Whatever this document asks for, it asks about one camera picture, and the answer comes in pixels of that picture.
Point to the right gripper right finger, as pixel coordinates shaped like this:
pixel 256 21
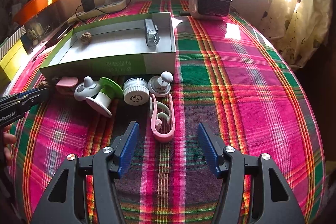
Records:
pixel 226 163

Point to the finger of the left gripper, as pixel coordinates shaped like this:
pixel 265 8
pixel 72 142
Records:
pixel 38 94
pixel 24 105

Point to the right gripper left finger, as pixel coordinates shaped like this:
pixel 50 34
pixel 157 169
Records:
pixel 109 164

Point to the pink carabiner clip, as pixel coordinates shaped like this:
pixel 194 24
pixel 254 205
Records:
pixel 162 119

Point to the white round jar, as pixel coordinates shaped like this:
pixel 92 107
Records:
pixel 135 91

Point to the brown walnut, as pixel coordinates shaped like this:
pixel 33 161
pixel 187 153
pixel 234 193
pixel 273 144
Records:
pixel 44 84
pixel 86 38

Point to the grey round knob gadget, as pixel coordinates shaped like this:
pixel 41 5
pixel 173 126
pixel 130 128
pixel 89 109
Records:
pixel 160 85

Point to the person's left hand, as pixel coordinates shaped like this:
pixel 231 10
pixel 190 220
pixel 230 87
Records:
pixel 8 141

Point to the yellow box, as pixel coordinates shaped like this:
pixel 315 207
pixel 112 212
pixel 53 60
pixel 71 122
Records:
pixel 12 61

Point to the striped box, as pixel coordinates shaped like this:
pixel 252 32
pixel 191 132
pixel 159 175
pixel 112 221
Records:
pixel 9 42

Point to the black smartphone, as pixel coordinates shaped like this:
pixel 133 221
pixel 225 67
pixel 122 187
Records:
pixel 58 34

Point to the plaid pink green bedsheet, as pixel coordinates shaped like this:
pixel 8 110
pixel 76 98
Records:
pixel 228 76

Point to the green grey cardboard box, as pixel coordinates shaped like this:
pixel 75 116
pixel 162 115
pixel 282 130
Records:
pixel 118 48

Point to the orange tray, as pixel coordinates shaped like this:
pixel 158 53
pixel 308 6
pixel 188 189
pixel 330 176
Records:
pixel 31 9

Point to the black charger adapter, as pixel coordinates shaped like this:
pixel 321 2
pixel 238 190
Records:
pixel 88 5

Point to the white power strip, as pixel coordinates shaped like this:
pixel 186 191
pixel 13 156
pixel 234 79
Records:
pixel 105 9

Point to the silver rectangular gadget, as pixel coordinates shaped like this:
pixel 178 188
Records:
pixel 151 33

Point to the cream patterned curtain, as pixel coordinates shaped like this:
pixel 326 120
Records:
pixel 296 28

